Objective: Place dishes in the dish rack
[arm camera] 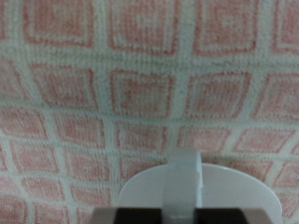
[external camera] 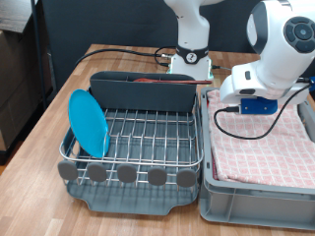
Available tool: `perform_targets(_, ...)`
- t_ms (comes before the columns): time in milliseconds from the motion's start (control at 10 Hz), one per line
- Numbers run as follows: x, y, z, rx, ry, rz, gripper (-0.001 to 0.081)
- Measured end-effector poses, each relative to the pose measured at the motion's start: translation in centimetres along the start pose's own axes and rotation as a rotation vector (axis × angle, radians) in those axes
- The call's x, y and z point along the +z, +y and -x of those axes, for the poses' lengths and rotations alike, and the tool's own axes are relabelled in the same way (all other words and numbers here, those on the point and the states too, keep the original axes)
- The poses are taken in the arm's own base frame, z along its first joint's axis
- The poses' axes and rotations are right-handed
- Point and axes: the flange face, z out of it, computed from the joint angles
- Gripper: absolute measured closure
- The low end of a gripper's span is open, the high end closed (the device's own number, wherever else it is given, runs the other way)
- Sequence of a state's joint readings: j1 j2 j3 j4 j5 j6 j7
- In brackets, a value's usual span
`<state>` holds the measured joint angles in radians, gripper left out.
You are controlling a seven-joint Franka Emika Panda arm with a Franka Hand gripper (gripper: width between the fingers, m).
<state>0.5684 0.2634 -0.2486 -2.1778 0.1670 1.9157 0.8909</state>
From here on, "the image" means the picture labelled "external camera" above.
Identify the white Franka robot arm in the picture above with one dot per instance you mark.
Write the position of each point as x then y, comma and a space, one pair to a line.
279, 49

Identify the black metal pole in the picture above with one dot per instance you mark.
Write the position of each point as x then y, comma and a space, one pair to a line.
37, 49

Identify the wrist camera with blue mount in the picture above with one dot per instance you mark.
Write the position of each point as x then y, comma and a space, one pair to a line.
259, 105

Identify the grey plastic crate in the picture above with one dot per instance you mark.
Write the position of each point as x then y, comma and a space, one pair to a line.
262, 209

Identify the reddish brown wooden spoon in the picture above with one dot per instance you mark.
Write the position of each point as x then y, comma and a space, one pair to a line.
147, 79

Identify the brown cardboard box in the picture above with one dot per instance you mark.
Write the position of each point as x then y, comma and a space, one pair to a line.
16, 82

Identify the pink checkered towel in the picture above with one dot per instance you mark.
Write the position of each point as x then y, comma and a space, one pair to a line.
262, 157

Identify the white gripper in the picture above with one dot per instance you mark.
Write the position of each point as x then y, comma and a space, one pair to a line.
293, 95

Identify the dark grey cutlery holder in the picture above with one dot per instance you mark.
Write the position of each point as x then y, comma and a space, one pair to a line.
141, 96

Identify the blue plastic plate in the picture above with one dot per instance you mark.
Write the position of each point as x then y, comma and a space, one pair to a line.
87, 124

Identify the grey plastic drain tray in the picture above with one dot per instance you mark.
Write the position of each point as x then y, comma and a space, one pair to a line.
131, 205

